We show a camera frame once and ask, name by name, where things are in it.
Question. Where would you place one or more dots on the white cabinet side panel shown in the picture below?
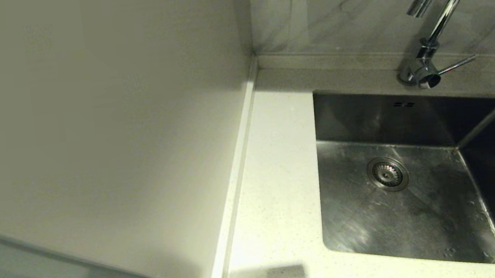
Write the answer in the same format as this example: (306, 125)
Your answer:
(83, 107)

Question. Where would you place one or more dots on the white countertop edge strip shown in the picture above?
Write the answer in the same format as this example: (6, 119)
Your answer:
(237, 168)

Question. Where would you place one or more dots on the stainless steel sink basin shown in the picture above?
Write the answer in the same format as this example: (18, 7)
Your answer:
(428, 225)

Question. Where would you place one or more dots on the chrome gooseneck faucet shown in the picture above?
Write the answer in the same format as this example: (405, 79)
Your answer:
(426, 72)

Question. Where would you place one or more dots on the round metal drain strainer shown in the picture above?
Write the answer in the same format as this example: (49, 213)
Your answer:
(387, 173)

